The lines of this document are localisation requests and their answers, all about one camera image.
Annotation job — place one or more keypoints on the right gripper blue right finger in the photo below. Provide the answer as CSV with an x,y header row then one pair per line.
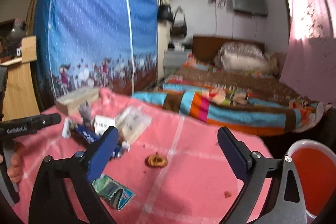
x,y
284,202

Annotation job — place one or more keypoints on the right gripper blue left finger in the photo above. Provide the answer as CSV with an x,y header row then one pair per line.
x,y
50,202

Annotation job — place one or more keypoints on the blue tube packaging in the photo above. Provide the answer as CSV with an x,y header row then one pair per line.
x,y
87,136

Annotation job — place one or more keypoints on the grey wrapper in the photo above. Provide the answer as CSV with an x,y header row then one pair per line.
x,y
86,114

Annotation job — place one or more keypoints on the hanging grey shoulder bag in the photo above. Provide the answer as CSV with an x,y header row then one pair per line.
x,y
179,28

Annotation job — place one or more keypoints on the red plastic trash bin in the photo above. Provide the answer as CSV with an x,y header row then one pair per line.
x,y
315,165

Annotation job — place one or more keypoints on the left human hand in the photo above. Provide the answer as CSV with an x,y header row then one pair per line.
x,y
15,172

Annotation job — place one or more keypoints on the light wooden cabinet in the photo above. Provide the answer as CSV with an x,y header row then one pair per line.
x,y
19,100

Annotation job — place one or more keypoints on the green snack wrapper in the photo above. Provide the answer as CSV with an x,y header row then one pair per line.
x,y
112,192

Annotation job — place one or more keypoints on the old thick book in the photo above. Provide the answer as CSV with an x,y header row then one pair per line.
x,y
69,104

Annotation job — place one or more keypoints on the small red crumb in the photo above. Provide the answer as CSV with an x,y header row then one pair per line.
x,y
227,194

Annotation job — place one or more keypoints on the white paper packet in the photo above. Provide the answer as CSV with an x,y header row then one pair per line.
x,y
131,124

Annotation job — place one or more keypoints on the colourful striped blanket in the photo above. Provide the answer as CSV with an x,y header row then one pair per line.
x,y
250,102

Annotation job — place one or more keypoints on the pink checkered cloth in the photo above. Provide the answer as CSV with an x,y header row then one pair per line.
x,y
190,189

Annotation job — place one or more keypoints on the blue fabric wardrobe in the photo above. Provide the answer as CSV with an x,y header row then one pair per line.
x,y
95,43

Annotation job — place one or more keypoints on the pink window curtain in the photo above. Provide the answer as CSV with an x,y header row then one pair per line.
x,y
309,66

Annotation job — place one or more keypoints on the beige folded pillow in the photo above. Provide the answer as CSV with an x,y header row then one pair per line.
x,y
242,57

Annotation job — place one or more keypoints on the grey bedside drawer cabinet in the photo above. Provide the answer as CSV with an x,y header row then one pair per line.
x,y
173,60

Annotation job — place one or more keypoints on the brown wooden headboard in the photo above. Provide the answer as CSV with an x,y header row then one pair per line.
x,y
205,48

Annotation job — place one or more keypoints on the hanging black bag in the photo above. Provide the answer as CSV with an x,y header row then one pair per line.
x,y
164,12

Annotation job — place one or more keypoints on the grey wall television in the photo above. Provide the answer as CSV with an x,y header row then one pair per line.
x,y
252,7

